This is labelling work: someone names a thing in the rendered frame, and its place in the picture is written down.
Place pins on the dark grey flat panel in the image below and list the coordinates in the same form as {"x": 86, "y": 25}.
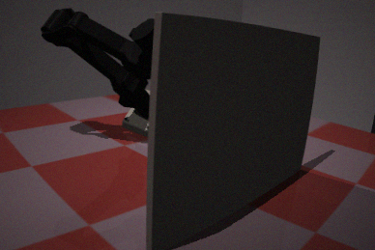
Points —
{"x": 229, "y": 112}

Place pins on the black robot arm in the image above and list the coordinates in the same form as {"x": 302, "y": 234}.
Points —
{"x": 91, "y": 40}

